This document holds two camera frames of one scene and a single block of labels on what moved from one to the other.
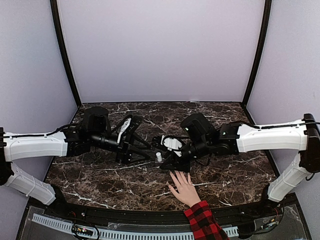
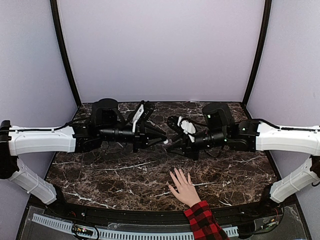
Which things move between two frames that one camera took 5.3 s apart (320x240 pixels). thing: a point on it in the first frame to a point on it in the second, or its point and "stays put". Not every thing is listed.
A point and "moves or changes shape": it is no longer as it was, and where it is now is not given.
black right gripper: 178,165 to 188,150
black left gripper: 122,153 to 142,137
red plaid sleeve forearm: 203,224 stays put
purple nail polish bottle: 159,156 moves or changes shape
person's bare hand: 187,193 stays put
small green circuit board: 84,231 stays put
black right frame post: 265,26 stays put
